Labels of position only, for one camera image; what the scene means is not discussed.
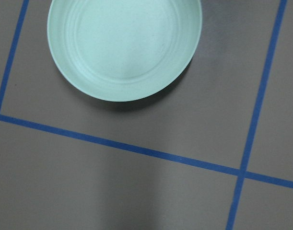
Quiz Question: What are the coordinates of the light green plate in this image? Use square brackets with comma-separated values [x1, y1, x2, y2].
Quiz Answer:
[47, 0, 202, 102]

